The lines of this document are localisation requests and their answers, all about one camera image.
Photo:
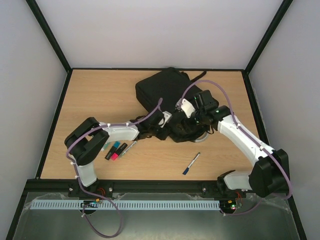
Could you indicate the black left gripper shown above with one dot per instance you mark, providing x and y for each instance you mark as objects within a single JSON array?
[{"x": 163, "y": 135}]

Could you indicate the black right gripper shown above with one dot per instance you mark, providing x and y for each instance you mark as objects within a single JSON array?
[{"x": 186, "y": 121}]

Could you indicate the black student backpack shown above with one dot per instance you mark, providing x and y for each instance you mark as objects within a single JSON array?
[{"x": 170, "y": 84}]

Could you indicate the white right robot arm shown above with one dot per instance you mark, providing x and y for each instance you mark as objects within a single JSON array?
[{"x": 268, "y": 174}]

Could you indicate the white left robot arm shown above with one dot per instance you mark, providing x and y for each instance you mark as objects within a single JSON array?
[{"x": 87, "y": 140}]

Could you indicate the grey white pen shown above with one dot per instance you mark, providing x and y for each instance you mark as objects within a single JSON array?
[{"x": 127, "y": 148}]

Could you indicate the black marker pen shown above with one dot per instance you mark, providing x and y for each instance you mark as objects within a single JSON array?
[{"x": 118, "y": 151}]

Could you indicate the blue highlighter marker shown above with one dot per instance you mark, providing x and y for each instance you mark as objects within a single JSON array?
[{"x": 114, "y": 147}]

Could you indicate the blue capped white pen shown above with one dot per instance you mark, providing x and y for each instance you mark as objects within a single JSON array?
[{"x": 191, "y": 163}]

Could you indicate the pink highlighter marker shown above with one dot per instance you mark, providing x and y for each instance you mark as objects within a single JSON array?
[{"x": 114, "y": 156}]

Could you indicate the white green glue stick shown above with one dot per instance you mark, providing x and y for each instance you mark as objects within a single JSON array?
[{"x": 105, "y": 146}]

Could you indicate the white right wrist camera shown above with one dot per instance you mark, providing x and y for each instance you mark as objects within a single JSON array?
[{"x": 186, "y": 107}]

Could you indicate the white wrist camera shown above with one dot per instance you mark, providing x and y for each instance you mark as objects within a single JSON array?
[
  {"x": 186, "y": 107},
  {"x": 166, "y": 118}
]

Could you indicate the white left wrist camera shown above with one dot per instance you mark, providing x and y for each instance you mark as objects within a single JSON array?
[{"x": 166, "y": 118}]

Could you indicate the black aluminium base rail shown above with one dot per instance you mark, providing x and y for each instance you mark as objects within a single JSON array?
[{"x": 207, "y": 189}]

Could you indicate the light blue slotted cable duct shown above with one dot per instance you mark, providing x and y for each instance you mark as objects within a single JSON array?
[{"x": 154, "y": 205}]

